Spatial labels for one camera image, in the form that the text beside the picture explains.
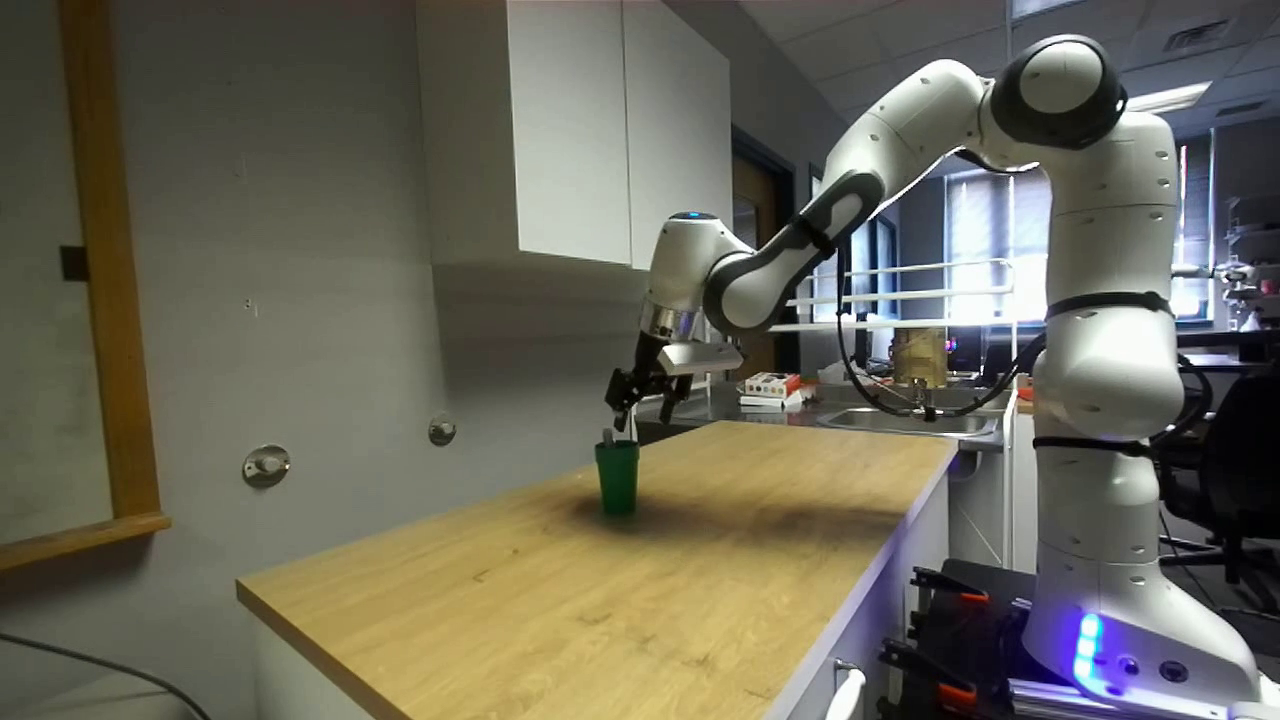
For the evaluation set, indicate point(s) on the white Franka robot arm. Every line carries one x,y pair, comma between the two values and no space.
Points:
1113,363

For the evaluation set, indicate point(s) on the metal sink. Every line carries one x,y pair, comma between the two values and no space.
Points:
907,419

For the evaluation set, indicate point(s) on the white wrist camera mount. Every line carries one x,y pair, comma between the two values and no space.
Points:
701,357

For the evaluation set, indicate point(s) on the wooden frame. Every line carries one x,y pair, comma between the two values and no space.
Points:
113,334

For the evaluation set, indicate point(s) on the white counter base cabinet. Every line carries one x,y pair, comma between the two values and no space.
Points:
920,532

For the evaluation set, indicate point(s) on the green plastic cup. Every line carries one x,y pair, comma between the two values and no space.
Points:
619,480

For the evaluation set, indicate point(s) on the brown paper bag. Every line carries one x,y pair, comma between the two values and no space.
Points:
918,357

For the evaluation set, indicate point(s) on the red and white box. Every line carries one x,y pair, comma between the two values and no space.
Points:
774,391

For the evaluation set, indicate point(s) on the black office chair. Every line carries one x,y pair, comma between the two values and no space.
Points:
1235,464

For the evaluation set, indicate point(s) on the small black wall box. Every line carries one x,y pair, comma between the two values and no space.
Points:
74,260

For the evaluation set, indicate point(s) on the bright window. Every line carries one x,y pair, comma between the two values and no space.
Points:
995,247

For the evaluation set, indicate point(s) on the round metal wall fitting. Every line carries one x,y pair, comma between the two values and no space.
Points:
265,464
442,429

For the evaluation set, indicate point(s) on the black and orange clamp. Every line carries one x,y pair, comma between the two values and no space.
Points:
965,602
943,683

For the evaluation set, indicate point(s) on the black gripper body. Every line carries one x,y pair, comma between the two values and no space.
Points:
657,377

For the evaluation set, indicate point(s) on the white wall cabinet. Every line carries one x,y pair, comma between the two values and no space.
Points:
572,135

